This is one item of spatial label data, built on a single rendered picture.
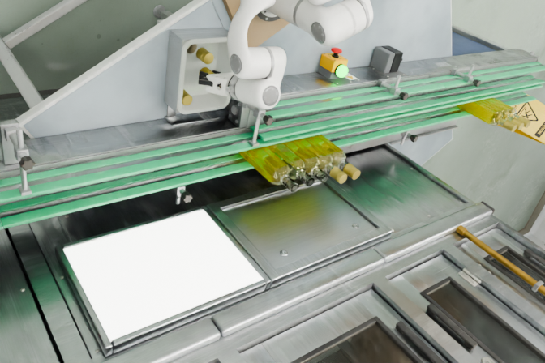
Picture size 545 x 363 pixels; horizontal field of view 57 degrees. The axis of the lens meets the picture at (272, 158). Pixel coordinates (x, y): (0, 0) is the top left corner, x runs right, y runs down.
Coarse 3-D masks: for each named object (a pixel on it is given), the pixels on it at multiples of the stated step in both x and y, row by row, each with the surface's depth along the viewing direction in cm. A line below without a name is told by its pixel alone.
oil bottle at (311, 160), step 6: (288, 144) 159; (294, 144) 160; (300, 144) 161; (294, 150) 157; (300, 150) 158; (306, 150) 158; (300, 156) 155; (306, 156) 155; (312, 156) 156; (306, 162) 153; (312, 162) 153; (318, 162) 155; (306, 168) 154; (312, 168) 153
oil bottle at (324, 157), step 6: (306, 138) 166; (306, 144) 162; (312, 144) 163; (312, 150) 160; (318, 150) 160; (324, 150) 161; (318, 156) 157; (324, 156) 158; (330, 156) 158; (324, 162) 156; (330, 162) 158; (324, 168) 157
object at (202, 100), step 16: (208, 48) 148; (224, 48) 148; (192, 64) 147; (208, 64) 151; (224, 64) 150; (192, 80) 150; (192, 96) 153; (208, 96) 155; (224, 96) 153; (192, 112) 147
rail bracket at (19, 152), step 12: (12, 120) 117; (0, 132) 116; (12, 132) 115; (12, 144) 118; (24, 144) 111; (0, 156) 122; (12, 156) 120; (24, 156) 108; (24, 168) 107; (24, 180) 114; (24, 192) 114
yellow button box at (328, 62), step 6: (324, 54) 178; (330, 54) 180; (324, 60) 178; (330, 60) 176; (336, 60) 176; (342, 60) 177; (324, 66) 179; (330, 66) 177; (336, 66) 177; (324, 72) 179; (330, 72) 177; (330, 78) 178; (336, 78) 180
